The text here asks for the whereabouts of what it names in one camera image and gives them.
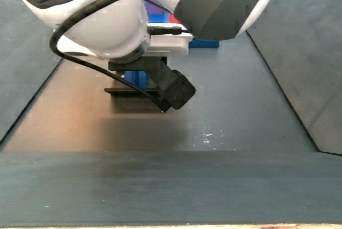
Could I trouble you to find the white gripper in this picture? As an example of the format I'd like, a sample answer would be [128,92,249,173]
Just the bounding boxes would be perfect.
[146,23,194,56]

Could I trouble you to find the blue star prism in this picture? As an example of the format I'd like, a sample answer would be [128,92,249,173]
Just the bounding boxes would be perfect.
[124,71,150,89]

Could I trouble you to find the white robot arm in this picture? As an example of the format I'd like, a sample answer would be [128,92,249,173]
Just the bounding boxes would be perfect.
[23,0,270,63]

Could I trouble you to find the dark grey curved fixture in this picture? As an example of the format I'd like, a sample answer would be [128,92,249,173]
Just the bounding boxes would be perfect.
[104,71,158,96]

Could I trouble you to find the blue shape sorter base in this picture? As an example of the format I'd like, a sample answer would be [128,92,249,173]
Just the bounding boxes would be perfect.
[146,0,220,49]

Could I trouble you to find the black camera cable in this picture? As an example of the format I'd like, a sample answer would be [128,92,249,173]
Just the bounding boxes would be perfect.
[48,0,184,107]

